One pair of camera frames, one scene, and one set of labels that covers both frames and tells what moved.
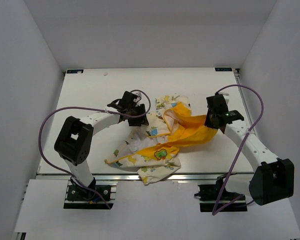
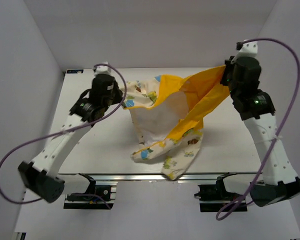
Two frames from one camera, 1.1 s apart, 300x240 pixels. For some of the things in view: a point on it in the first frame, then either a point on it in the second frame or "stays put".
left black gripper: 137,122 -> 119,93
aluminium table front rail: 133,177 stays put
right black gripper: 207,123 -> 230,64
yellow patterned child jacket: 152,150 -> 168,111
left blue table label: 74,71 stays put
